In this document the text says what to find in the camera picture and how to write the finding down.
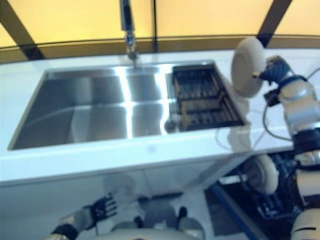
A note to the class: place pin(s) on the chrome kitchen faucet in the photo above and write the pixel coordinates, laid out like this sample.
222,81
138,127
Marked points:
126,15

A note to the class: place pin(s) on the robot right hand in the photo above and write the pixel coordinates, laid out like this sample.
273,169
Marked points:
276,70

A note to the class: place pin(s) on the stainless steel sink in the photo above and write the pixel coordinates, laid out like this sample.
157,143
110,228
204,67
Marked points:
75,112

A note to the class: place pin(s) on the black sink dish rack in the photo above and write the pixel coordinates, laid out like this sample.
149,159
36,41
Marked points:
192,71

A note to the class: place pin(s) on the white robot right leg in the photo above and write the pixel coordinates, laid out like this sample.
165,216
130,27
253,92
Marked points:
192,225

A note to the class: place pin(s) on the white cabinet door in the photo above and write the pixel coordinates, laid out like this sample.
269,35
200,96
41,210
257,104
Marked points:
180,175
50,200

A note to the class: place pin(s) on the grey robot torso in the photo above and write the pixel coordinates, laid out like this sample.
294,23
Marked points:
155,236

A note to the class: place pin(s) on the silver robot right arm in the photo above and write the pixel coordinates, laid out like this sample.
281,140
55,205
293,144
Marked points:
300,105

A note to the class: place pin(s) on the black robot right foot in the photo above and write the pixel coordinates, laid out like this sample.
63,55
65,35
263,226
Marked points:
183,213

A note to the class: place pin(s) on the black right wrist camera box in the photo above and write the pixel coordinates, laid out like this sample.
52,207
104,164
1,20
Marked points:
272,98

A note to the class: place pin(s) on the black robot left foot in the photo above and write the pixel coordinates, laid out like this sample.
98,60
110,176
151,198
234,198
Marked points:
137,221

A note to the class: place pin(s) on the cream round plate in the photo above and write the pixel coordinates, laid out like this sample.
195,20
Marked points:
268,175
246,67

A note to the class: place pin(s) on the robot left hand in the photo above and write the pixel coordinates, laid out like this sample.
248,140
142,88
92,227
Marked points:
103,208

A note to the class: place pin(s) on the black robot foot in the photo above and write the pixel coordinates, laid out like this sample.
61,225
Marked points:
137,221
183,213

